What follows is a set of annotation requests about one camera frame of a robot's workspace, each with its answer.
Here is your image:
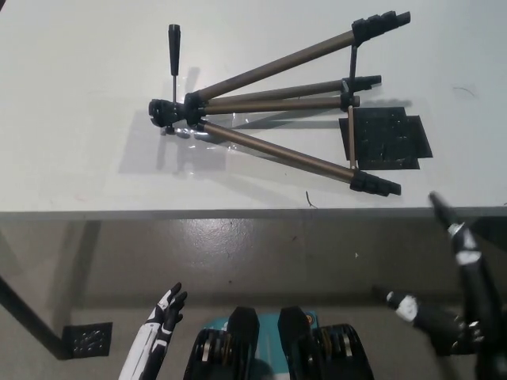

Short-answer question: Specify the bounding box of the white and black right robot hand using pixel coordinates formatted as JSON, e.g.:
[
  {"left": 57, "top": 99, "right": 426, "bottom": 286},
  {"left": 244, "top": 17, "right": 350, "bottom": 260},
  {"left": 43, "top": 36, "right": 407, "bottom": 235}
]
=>
[{"left": 386, "top": 192, "right": 507, "bottom": 380}]

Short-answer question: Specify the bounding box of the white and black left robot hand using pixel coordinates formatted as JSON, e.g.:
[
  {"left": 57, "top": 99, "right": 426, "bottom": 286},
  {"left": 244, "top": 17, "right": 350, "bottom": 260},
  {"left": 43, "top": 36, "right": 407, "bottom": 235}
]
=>
[{"left": 117, "top": 282, "right": 189, "bottom": 380}]

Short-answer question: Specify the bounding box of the bronze and black camera tripod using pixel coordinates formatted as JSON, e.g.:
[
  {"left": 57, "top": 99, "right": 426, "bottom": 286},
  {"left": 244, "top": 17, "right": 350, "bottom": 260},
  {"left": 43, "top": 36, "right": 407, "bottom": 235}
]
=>
[{"left": 148, "top": 10, "right": 412, "bottom": 198}]

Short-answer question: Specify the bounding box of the black metal table leg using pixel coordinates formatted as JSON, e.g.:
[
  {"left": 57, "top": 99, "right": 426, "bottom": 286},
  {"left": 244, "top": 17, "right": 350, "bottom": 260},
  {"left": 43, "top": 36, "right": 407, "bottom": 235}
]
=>
[{"left": 0, "top": 272, "right": 69, "bottom": 361}]

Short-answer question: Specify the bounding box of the clear plastic tape patch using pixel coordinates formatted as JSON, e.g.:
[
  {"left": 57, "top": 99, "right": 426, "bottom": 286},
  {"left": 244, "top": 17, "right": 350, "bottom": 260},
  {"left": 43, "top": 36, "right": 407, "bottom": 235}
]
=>
[{"left": 120, "top": 108, "right": 238, "bottom": 176}]

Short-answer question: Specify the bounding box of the black tape patch on table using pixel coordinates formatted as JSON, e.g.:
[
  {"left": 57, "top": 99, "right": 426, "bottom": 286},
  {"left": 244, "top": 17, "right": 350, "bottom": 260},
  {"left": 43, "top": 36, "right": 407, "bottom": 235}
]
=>
[{"left": 338, "top": 105, "right": 425, "bottom": 172}]

